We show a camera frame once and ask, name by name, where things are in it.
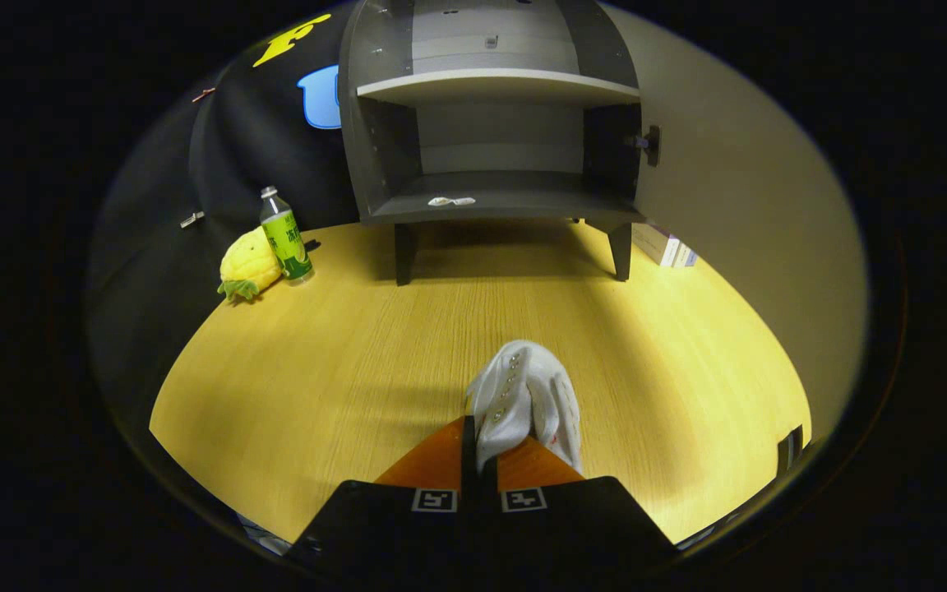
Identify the dark grey shoe cabinet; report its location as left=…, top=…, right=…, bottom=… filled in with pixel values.
left=339, top=0, right=662, bottom=287

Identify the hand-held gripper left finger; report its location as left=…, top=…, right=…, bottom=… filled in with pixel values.
left=289, top=415, right=478, bottom=576

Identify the black backdrop cloth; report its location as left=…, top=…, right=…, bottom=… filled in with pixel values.
left=87, top=0, right=361, bottom=428

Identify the beige shoe cabinet door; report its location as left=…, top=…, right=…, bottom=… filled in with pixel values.
left=603, top=4, right=869, bottom=449

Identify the green label drink bottle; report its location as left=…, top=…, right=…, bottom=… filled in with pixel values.
left=259, top=186, right=316, bottom=286

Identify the yellow plush pineapple toy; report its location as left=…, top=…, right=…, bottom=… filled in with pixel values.
left=217, top=227, right=284, bottom=303

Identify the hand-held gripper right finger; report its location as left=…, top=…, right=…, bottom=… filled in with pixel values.
left=482, top=436, right=680, bottom=576

